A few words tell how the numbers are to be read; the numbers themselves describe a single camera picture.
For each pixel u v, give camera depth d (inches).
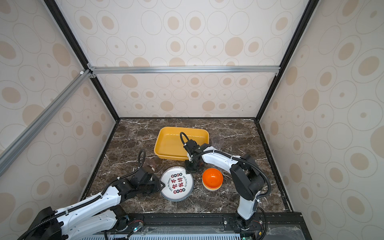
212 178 32.2
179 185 32.8
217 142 40.7
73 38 30.6
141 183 24.7
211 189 31.3
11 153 20.3
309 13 27.1
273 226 29.1
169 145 40.3
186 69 72.5
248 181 18.5
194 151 26.0
